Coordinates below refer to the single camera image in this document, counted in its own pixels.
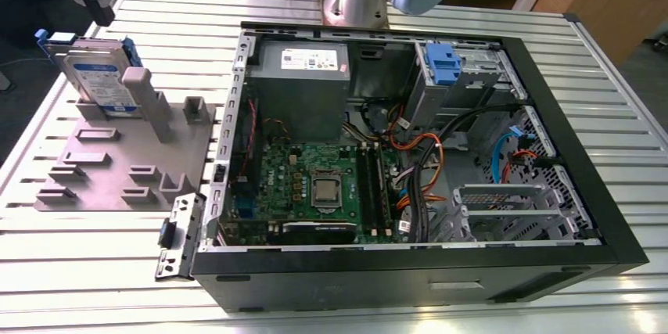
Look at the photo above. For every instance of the green motherboard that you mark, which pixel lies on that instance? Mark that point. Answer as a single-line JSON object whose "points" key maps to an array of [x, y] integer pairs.
{"points": [[282, 162]]}

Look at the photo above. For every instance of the black graphics card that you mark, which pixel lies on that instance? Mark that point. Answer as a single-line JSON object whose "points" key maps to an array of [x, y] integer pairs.
{"points": [[314, 232]]}

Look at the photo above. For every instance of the silver CPU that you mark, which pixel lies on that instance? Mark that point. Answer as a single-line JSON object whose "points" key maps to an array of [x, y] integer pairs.
{"points": [[326, 190]]}

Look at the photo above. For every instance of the metal card retention bracket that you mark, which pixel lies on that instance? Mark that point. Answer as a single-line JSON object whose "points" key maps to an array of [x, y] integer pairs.
{"points": [[181, 232]]}

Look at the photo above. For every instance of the black RAM slot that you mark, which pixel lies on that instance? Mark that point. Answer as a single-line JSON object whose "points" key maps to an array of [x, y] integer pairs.
{"points": [[367, 189], [383, 193]]}

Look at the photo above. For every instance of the blue drive latch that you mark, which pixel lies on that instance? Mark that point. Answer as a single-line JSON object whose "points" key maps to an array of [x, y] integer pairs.
{"points": [[443, 64]]}

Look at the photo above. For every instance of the black CPU socket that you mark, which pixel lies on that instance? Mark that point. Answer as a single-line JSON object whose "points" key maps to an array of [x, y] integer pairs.
{"points": [[326, 173]]}

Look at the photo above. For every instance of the hard disk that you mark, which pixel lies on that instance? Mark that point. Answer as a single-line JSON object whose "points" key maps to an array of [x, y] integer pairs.
{"points": [[99, 83]]}

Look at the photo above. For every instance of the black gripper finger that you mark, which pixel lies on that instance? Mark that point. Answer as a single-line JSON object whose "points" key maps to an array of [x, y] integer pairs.
{"points": [[102, 11]]}

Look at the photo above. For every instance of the black open PC case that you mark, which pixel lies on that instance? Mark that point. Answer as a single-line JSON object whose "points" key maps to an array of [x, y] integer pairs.
{"points": [[366, 283]]}

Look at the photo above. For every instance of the metal optical drive cage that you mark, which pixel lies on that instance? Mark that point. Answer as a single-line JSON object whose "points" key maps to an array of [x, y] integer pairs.
{"points": [[449, 99]]}

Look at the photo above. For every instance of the grey parts rack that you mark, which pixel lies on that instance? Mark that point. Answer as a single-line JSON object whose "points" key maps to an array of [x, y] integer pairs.
{"points": [[137, 154]]}

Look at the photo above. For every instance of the grey power supply unit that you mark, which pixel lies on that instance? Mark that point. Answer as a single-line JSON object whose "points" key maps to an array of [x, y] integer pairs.
{"points": [[298, 103]]}

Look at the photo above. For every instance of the metal disk bay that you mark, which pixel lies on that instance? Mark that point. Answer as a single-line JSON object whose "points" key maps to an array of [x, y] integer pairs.
{"points": [[511, 212]]}

